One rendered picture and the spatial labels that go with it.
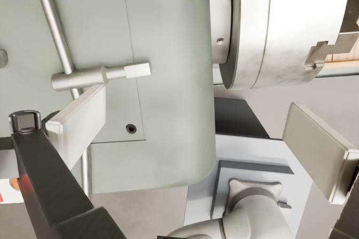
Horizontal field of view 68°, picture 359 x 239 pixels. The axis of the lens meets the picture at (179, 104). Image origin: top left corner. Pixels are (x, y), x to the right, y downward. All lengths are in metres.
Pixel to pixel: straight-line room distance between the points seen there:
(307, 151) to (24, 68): 0.32
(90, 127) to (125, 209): 1.97
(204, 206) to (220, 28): 0.80
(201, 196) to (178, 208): 1.03
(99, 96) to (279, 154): 0.86
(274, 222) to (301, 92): 1.08
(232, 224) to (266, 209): 0.11
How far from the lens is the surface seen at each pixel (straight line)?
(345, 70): 1.21
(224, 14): 0.38
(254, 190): 0.94
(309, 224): 2.33
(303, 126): 0.18
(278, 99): 1.74
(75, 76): 0.32
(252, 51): 0.36
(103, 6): 0.32
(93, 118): 0.17
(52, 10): 0.33
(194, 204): 1.06
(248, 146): 0.95
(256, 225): 0.83
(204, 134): 0.36
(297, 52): 0.38
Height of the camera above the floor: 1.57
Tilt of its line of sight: 71 degrees down
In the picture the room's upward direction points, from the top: 175 degrees counter-clockwise
